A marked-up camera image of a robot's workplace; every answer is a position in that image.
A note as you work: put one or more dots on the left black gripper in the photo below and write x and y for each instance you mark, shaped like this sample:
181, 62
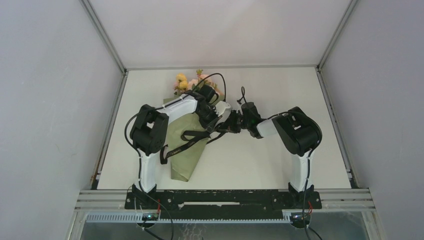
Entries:
209, 125

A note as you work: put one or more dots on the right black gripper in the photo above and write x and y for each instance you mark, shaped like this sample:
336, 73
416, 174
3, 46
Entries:
230, 124

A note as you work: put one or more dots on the peach fake flower stem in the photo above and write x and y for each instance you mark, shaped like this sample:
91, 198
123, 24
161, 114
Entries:
205, 79

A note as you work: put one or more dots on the yellow fake flower stem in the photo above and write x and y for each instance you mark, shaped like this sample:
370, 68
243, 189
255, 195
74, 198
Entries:
181, 82

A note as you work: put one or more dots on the orange wrapping paper sheet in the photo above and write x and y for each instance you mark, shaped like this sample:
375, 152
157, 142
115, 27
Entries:
186, 140

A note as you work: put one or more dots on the pink fake flower stem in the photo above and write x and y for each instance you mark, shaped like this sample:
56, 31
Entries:
192, 83

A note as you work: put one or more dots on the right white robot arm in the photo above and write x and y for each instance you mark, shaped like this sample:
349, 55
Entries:
299, 133

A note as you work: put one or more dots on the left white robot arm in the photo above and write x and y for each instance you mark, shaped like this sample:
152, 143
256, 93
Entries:
148, 133

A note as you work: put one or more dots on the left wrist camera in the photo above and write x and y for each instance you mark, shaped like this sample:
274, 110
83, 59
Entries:
223, 109

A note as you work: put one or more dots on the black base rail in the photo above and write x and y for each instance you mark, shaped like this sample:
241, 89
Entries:
244, 205

